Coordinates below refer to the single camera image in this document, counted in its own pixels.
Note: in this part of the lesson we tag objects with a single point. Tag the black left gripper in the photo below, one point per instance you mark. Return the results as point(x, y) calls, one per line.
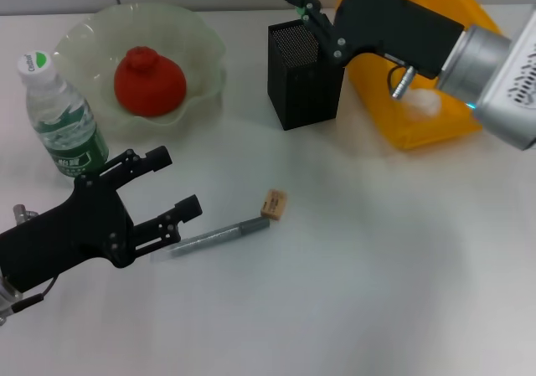
point(75, 233)

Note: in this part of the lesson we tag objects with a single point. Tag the pale green glass fruit plate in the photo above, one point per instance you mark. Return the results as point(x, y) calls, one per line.
point(192, 49)

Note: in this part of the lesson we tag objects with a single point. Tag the white paper ball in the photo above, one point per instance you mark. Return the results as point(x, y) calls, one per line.
point(423, 101)

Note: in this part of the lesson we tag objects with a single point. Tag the beige eraser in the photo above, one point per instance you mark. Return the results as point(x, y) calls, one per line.
point(274, 204)

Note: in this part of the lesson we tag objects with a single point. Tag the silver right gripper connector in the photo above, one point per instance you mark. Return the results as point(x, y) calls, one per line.
point(403, 83)

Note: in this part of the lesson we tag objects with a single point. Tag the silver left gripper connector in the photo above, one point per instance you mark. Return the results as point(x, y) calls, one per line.
point(21, 212)

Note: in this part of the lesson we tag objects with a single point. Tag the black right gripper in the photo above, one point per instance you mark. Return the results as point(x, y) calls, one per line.
point(385, 24)

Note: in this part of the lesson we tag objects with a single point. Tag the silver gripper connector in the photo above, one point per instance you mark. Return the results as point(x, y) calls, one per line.
point(21, 212)
point(403, 83)

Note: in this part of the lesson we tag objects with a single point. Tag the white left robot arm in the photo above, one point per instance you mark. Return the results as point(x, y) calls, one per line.
point(5, 300)

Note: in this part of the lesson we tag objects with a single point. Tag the yellow plastic bin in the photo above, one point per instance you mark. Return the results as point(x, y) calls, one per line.
point(419, 133)

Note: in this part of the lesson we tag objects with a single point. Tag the black mesh pen holder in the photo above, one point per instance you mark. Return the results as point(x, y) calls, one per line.
point(305, 95)

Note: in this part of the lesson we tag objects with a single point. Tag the clear green-label water bottle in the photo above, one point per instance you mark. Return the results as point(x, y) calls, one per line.
point(58, 125)

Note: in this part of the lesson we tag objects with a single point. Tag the grey glitter pen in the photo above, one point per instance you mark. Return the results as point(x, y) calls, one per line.
point(222, 234)

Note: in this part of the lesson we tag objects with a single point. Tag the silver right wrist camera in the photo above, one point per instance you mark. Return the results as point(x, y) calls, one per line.
point(515, 99)

